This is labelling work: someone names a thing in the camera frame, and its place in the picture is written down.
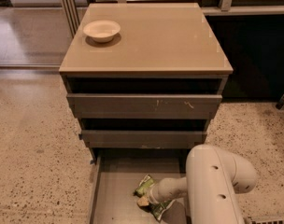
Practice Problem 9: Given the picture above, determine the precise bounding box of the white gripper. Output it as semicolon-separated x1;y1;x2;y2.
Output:
137;184;163;207

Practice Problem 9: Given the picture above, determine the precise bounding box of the green jalapeno chip bag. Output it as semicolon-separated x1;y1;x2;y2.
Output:
134;175;174;221

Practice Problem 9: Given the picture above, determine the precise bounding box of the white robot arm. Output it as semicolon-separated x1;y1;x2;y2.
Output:
135;145;257;224

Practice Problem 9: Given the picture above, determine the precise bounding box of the bottom grey open drawer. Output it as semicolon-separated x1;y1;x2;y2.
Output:
87;148;192;224

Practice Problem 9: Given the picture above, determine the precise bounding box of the middle grey drawer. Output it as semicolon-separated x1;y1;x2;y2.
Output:
80;130;206;149

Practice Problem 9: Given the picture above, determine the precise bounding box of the top grey drawer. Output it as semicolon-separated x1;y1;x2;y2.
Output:
67;93;222;119

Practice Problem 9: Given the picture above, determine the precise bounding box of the grey drawer cabinet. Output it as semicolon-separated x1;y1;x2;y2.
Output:
59;2;234;224

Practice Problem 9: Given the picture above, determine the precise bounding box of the white floor vent grille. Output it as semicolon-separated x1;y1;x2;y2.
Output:
245;216;284;224

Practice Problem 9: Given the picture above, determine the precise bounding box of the white paper bowl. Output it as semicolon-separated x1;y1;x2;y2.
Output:
83;21;121;43

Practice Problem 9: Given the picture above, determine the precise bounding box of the small black floor object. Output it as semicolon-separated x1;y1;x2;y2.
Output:
276;94;284;110

